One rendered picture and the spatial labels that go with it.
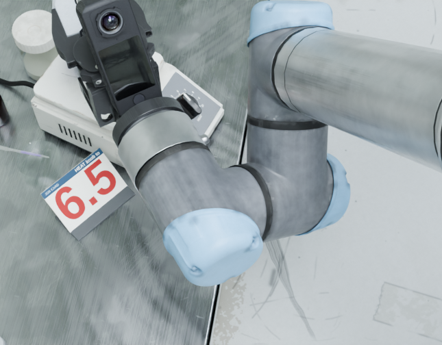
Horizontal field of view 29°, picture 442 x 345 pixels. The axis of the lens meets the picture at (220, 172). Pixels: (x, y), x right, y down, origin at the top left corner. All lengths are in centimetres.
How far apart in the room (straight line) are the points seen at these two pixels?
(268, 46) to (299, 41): 5
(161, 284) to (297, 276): 16
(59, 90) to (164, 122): 29
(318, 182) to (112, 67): 21
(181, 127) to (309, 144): 12
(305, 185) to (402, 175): 31
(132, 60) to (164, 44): 39
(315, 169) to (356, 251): 25
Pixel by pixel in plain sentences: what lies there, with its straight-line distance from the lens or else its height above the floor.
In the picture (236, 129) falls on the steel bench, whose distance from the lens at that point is 108.
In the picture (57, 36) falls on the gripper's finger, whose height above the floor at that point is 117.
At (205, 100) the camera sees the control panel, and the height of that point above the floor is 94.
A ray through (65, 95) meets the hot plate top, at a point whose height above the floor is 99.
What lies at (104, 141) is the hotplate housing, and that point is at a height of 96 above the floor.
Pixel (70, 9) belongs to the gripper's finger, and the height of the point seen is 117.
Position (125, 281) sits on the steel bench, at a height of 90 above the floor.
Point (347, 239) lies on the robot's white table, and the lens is 101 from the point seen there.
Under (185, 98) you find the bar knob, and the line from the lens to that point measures 102.
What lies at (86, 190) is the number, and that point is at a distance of 102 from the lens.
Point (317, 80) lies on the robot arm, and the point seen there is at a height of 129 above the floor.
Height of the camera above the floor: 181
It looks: 60 degrees down
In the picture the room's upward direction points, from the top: 2 degrees counter-clockwise
